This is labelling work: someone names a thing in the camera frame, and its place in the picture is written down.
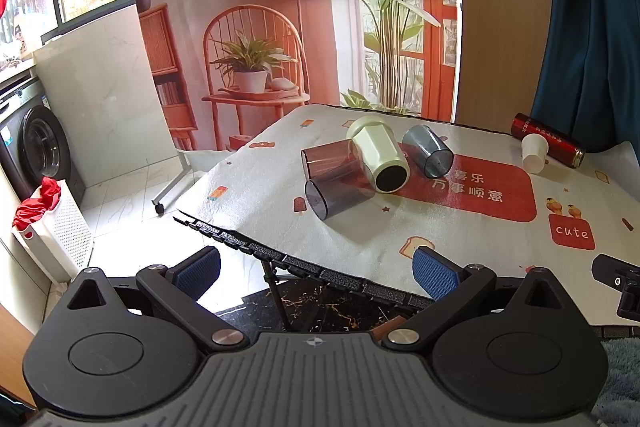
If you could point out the brown translucent cup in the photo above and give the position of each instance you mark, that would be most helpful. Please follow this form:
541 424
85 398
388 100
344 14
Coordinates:
327 159

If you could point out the grey fluffy rug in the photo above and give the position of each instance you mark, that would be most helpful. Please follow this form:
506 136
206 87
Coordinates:
622 382

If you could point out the dark grey translucent cup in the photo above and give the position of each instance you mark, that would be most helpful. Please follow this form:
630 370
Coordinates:
340 199

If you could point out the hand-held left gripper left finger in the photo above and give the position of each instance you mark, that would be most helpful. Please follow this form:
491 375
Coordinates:
197 271

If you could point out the grey washing machine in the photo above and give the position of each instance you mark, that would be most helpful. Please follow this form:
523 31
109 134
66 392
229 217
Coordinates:
35 142

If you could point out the blue grey translucent cup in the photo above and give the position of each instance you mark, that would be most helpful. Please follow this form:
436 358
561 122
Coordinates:
427 147

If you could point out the dark blue curtain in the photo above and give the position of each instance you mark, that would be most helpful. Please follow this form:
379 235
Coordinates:
600 32

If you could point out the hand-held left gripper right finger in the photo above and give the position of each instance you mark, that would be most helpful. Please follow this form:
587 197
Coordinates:
436 276

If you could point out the cream green faceted cup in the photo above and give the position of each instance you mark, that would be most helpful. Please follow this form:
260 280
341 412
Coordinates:
376 149

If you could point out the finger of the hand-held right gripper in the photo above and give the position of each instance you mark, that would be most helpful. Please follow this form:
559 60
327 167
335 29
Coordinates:
612 272
631 304

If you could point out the white perforated laundry basket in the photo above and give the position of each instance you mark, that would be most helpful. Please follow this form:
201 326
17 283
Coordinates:
67 232

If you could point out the red cloth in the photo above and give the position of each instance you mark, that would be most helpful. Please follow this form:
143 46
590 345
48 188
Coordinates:
37 204

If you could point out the printed white red tablecloth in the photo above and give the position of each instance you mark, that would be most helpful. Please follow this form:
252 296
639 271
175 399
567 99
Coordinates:
450 227

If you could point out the white paper cup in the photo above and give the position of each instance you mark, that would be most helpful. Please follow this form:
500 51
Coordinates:
535 152

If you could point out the wooden wall panel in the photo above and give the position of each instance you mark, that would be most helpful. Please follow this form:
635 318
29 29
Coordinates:
500 17

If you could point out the metal stand leg with caster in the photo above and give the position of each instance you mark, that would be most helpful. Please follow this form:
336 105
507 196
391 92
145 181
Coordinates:
172 184

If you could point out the red thermos bottle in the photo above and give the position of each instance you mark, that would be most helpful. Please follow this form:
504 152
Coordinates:
560 138

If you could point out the printed room backdrop cloth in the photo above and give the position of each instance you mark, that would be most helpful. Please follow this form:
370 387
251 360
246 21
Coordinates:
300 57

